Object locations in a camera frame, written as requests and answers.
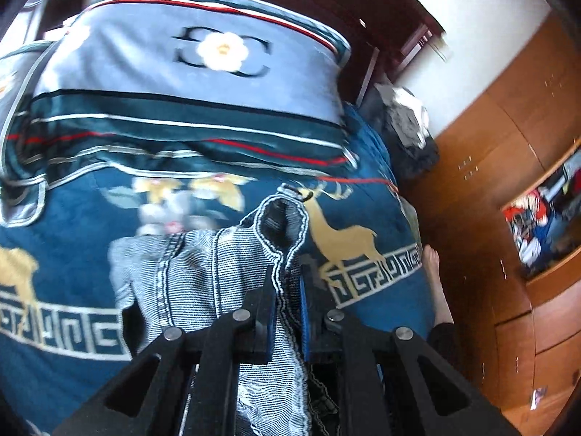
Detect blue deer pattern blanket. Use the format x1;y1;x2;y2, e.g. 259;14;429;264
1;112;433;435

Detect pile of dark clothes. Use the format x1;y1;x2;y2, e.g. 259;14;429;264
359;82;440;182

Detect brown wooden wardrobe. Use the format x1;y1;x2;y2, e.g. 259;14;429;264
404;15;580;435

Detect colourful clothes in shelf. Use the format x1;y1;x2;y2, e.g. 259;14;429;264
502;143;580;280

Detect grey denim pants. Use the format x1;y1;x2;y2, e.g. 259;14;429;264
108;194;340;435

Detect person's bare foot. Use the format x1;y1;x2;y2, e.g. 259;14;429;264
422;245;454;326

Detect light blue teal pillow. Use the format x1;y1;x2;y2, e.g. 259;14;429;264
1;0;358;227

